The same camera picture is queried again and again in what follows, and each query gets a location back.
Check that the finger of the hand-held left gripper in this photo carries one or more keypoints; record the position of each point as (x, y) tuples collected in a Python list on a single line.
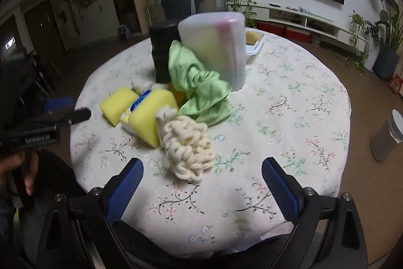
[(77, 115), (59, 103)]

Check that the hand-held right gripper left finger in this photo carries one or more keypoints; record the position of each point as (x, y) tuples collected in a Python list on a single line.
[(124, 190)]

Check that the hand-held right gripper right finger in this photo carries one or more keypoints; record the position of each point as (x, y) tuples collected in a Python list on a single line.
[(278, 190)]

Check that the yellow sponge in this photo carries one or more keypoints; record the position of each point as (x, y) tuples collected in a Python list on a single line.
[(148, 121), (251, 38), (178, 95), (118, 105)]

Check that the blue and white small packet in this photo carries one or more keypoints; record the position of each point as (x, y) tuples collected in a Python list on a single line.
[(140, 100)]

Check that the green cloth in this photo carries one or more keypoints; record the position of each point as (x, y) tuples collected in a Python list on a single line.
[(201, 92)]

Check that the white plastic tray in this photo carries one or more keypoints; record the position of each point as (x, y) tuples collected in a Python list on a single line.
[(255, 51)]

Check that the floral tablecloth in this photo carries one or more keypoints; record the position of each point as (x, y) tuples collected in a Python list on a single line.
[(283, 130)]

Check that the black cylindrical container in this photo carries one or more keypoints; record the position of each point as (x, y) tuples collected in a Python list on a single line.
[(162, 51)]

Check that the grey trash bin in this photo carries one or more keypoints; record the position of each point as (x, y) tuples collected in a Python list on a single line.
[(385, 139)]

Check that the translucent white container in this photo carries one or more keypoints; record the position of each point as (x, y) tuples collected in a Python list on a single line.
[(214, 48)]

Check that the small white pot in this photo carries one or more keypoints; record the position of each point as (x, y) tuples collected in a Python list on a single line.
[(315, 40)]

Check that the red storage box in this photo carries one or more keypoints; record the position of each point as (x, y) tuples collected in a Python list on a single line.
[(270, 28), (297, 35)]

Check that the red paper bag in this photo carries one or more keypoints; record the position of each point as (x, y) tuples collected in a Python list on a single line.
[(396, 84)]

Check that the broad-leaf plant in dark pot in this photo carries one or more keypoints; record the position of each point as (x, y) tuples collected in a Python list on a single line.
[(387, 61)]

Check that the plant in grey ribbed pot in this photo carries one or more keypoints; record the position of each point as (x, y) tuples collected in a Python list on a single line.
[(204, 2)]

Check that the white television cabinet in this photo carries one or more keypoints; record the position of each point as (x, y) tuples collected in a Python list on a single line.
[(321, 21)]

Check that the trailing plant on white stand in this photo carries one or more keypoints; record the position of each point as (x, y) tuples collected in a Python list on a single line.
[(359, 32)]

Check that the white wall cabinets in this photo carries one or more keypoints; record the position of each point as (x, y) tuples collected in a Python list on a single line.
[(94, 13)]

